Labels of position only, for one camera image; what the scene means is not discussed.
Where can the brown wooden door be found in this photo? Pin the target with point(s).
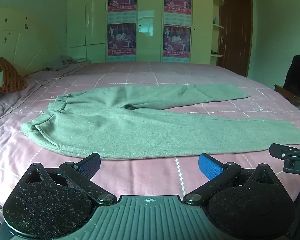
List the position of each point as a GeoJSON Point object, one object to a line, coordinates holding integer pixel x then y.
{"type": "Point", "coordinates": [236, 30]}

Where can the cream bed headboard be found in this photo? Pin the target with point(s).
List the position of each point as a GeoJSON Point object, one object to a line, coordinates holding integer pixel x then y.
{"type": "Point", "coordinates": [27, 42]}

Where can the orange patterned pillow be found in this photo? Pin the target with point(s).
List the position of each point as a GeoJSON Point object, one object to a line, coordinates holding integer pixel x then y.
{"type": "Point", "coordinates": [11, 77]}

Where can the pink checked bed cover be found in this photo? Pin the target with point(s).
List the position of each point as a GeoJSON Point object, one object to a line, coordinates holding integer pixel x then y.
{"type": "Point", "coordinates": [190, 72]}

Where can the grey pants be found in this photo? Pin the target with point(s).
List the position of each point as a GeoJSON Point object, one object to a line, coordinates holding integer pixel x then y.
{"type": "Point", "coordinates": [140, 130]}

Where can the lavender blanket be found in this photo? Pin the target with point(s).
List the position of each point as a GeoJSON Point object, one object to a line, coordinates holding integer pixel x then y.
{"type": "Point", "coordinates": [40, 78]}

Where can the brown wooden table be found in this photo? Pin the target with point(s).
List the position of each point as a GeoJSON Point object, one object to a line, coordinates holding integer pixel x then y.
{"type": "Point", "coordinates": [287, 93]}

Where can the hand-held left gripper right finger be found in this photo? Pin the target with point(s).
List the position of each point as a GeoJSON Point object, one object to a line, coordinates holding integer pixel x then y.
{"type": "Point", "coordinates": [210, 166]}

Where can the teal shelf ornament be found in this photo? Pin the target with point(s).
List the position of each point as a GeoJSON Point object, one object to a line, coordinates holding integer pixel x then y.
{"type": "Point", "coordinates": [215, 20]}

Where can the dark cloth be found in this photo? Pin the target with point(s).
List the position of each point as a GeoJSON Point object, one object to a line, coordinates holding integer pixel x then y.
{"type": "Point", "coordinates": [298, 75]}

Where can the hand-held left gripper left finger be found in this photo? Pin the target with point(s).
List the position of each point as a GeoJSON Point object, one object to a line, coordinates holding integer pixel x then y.
{"type": "Point", "coordinates": [90, 166]}

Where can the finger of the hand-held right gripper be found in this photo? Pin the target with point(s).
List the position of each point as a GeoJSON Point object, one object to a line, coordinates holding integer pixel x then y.
{"type": "Point", "coordinates": [277, 150]}

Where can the cream corner shelf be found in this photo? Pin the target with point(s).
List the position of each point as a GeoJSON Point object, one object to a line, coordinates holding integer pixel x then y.
{"type": "Point", "coordinates": [217, 26]}

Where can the cream wardrobe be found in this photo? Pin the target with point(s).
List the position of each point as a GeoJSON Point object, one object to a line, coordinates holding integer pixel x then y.
{"type": "Point", "coordinates": [95, 17]}

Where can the crumpled grey cloth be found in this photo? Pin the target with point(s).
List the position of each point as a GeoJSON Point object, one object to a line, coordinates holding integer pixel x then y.
{"type": "Point", "coordinates": [65, 62]}

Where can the dark shelf item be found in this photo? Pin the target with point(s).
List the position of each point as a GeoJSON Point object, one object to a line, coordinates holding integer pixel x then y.
{"type": "Point", "coordinates": [214, 52]}

